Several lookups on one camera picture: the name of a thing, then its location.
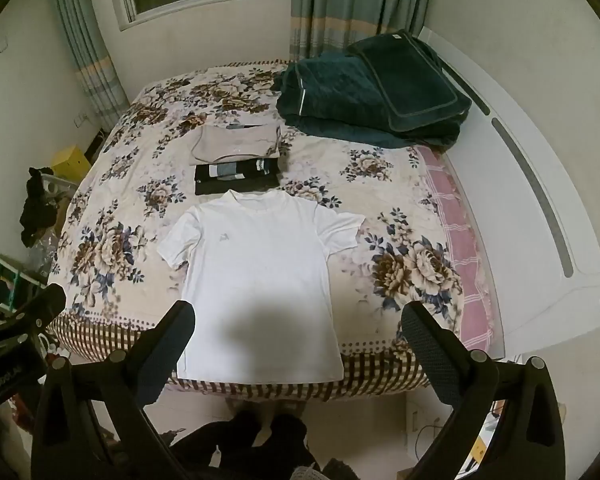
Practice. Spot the white t-shirt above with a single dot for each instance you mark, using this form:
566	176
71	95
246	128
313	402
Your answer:
260	280

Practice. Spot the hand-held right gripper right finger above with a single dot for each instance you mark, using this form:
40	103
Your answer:
425	355

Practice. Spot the floral bed sheet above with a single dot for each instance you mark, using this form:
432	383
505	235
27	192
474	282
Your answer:
130	200

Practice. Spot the green striped curtain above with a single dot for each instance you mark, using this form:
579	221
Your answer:
355	0
87	45

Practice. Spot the green rack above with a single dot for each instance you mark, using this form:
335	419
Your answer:
10	270

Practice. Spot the dark green pillow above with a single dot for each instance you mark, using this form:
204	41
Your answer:
410	80

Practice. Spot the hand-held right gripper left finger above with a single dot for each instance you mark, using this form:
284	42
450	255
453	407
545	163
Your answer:
171	342

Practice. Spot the pink checked sheet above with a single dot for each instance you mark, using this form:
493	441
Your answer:
455	240

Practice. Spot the white headboard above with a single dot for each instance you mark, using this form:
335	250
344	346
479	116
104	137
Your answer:
525	240

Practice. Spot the white wall socket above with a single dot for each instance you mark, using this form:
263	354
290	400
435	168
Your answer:
81	120

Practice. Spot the person's dark pants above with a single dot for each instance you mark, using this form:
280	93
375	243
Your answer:
245	445

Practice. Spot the beige folded garment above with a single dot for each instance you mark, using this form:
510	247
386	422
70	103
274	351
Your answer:
235	142

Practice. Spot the dark green folded quilt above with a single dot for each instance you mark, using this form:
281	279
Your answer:
330	105

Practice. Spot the yellow box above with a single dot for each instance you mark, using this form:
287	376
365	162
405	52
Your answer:
70	162

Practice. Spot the black cloth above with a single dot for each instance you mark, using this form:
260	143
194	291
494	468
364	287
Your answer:
36	210

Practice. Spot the black folded garment grey stripe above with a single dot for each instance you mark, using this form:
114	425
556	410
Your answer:
230	180

